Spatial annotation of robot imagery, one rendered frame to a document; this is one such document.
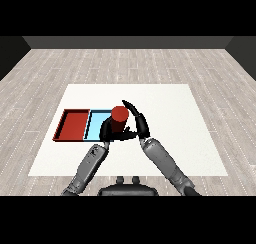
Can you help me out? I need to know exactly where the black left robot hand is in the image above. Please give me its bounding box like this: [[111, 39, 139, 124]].
[[98, 116, 138, 144]]

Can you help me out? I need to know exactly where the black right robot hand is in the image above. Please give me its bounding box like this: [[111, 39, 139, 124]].
[[121, 99, 151, 140]]

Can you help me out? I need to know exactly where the light blue shallow open box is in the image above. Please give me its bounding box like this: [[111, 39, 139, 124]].
[[82, 109, 114, 143]]

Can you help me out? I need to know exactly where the small red can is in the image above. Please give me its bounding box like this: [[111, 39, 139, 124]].
[[110, 105, 130, 134]]

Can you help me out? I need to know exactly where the red shallow open box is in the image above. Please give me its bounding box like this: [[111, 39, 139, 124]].
[[52, 108, 92, 143]]

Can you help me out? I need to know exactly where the dark grey robot body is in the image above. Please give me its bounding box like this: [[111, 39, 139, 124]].
[[97, 176, 160, 197]]

